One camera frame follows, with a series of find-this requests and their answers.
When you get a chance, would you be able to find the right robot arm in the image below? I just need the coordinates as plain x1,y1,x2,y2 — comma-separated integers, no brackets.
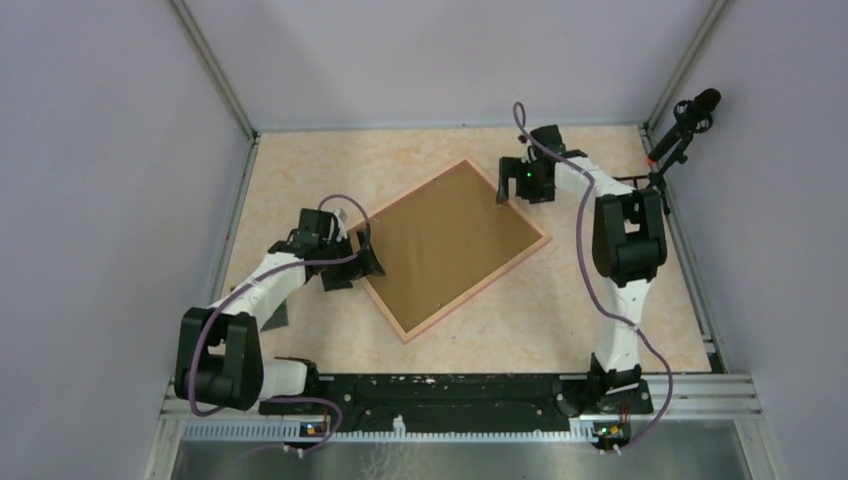
496,125,668,412

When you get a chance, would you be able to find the black microphone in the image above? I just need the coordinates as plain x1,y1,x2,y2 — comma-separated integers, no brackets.
647,88,722,163

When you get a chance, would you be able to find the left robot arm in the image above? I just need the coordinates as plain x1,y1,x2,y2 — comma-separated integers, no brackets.
173,209,385,416

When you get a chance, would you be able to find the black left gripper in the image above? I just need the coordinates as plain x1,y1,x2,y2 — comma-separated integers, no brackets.
319,227,384,290

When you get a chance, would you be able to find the aluminium rail front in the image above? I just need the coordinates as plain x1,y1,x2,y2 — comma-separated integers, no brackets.
158,373,764,420

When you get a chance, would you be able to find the pink wooden picture frame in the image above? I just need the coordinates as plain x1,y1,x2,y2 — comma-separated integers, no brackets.
348,157,553,345

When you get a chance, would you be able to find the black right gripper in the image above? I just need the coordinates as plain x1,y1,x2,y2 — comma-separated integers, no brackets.
495,157,553,206

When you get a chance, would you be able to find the black microphone tripod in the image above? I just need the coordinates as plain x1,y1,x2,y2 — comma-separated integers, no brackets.
615,140,690,216

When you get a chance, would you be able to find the white cable duct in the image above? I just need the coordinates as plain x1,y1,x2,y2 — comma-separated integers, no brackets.
182,416,616,445

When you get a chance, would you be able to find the brown backing board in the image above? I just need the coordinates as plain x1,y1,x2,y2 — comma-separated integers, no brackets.
354,162,546,334

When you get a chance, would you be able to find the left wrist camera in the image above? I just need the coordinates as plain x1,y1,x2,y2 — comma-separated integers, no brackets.
330,208,348,243

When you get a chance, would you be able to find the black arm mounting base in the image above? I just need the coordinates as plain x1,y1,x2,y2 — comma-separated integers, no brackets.
258,374,654,433

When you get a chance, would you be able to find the grey building baseplate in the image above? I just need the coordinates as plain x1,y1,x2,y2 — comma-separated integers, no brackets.
260,302,289,332

